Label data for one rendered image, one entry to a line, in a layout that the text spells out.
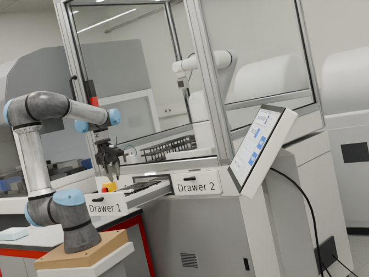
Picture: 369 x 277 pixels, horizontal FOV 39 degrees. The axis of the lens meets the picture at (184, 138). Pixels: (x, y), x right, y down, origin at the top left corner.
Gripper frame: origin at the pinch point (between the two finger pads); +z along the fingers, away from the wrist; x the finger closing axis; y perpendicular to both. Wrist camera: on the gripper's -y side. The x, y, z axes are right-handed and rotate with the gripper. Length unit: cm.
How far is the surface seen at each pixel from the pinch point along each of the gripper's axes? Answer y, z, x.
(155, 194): -13.3, 11.9, -11.1
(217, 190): -45, 14, -21
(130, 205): -13.2, 12.3, 5.9
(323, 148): -56, 16, -109
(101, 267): -42, 22, 50
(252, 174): -104, -4, 30
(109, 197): -6.0, 6.1, 11.0
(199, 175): -35.7, 6.2, -21.0
